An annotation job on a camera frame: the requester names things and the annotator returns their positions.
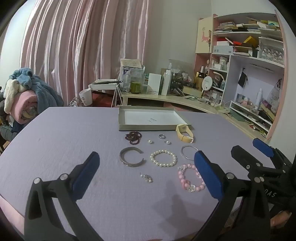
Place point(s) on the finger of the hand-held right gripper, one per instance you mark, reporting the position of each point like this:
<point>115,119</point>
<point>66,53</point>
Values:
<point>263,148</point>
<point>242,157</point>

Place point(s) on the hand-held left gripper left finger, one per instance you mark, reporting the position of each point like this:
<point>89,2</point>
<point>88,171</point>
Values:
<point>85,176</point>

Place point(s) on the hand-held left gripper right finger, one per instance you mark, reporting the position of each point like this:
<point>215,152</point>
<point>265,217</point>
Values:
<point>208,176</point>

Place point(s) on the thin silver bangle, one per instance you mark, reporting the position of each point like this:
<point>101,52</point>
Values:
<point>182,154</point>

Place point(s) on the silver cuff bangle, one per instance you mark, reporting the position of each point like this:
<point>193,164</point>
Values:
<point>122,158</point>

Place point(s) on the grey cardboard box tray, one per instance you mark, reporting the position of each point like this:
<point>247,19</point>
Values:
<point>148,119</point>

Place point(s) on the purple tablecloth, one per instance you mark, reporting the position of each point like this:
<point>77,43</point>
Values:
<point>69,143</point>

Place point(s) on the white paper cup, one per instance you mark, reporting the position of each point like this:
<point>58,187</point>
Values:
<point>85,98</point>

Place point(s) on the round white mirror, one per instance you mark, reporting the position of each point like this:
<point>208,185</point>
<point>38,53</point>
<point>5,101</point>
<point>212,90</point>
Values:
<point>207,83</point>

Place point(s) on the pink bookshelf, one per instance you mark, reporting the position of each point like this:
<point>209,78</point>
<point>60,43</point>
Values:
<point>254,64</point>

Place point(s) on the white rack shelf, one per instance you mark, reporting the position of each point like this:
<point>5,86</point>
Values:
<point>101,86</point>

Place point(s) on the blue fleece garment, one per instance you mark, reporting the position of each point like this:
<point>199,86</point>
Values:
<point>44,92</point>

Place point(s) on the pink folded blanket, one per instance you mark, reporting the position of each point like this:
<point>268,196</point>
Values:
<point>23,104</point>

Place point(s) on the black pen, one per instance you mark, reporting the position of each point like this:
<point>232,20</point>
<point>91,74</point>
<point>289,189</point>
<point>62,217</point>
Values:
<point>111,81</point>

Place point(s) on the clear figurine display box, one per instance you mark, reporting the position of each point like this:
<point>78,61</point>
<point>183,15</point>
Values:
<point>270,49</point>

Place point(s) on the green jar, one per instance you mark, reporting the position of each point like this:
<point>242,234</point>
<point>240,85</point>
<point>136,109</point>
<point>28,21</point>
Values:
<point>135,88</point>

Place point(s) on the clear plastic bottle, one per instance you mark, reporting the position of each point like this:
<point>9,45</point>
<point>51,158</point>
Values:
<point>127,83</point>

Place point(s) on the tall white bottle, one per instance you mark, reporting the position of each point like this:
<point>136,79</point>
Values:
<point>166,83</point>

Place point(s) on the white cardboard box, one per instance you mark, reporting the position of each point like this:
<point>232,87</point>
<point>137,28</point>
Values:
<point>153,83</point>

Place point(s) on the white fleece cloth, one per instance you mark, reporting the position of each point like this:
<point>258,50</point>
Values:
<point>10,90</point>

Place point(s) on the pink curtain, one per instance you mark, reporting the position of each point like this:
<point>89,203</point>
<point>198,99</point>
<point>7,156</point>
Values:
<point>81,46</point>

